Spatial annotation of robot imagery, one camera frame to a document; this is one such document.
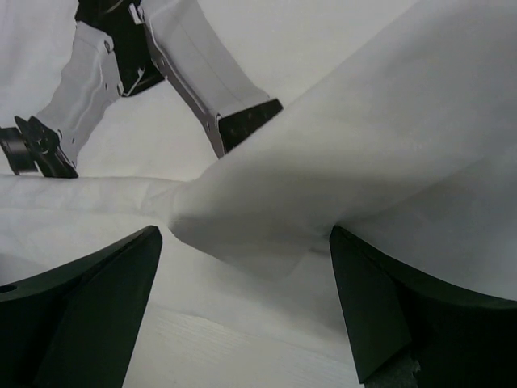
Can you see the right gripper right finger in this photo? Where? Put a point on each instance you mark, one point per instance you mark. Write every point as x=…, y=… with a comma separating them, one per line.
x=409, y=329

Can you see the white t shirt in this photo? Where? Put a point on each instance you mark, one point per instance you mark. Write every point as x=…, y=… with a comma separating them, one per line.
x=399, y=126

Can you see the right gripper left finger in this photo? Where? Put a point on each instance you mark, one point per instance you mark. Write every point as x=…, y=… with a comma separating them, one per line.
x=76, y=325

